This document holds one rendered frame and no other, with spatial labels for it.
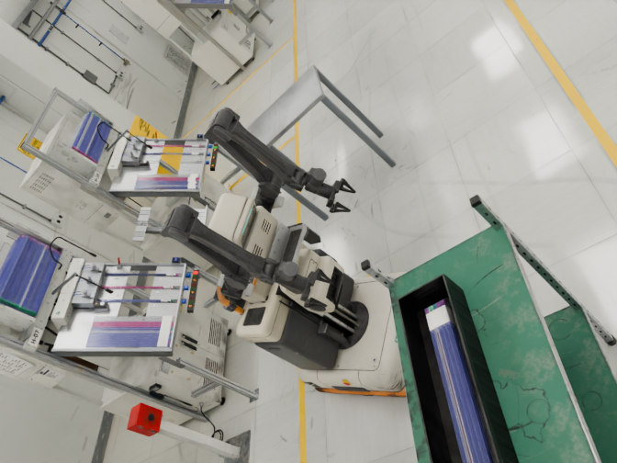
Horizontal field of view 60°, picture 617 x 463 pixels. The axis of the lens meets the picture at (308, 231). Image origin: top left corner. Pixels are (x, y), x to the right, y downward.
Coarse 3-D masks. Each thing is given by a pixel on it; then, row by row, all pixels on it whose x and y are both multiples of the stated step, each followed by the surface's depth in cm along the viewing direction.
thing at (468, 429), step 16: (448, 304) 162; (432, 320) 160; (448, 320) 156; (432, 336) 157; (448, 336) 153; (448, 352) 150; (448, 368) 147; (464, 368) 145; (448, 384) 145; (464, 384) 142; (448, 400) 142; (464, 400) 139; (464, 416) 137; (480, 416) 136; (464, 432) 135; (480, 432) 132; (464, 448) 133; (480, 448) 130
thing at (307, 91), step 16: (304, 80) 368; (320, 80) 376; (288, 96) 372; (304, 96) 354; (320, 96) 339; (272, 112) 379; (288, 112) 359; (304, 112) 345; (336, 112) 348; (256, 128) 384; (272, 128) 365; (288, 128) 351; (352, 128) 357; (272, 144) 358; (368, 144) 367; (288, 160) 416; (384, 160) 377; (288, 192) 386
